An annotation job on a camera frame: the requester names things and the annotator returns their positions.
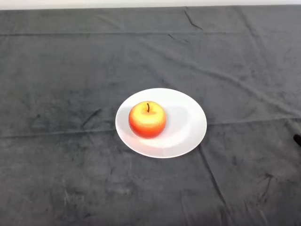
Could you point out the red yellow apple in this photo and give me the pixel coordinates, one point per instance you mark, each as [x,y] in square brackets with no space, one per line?
[147,122]

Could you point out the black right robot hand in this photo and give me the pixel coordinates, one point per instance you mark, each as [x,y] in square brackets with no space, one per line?
[298,139]

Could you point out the white round plate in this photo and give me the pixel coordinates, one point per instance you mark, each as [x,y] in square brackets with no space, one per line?
[185,122]

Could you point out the dark grey table cloth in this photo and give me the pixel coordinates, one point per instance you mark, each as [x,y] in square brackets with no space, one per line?
[70,70]

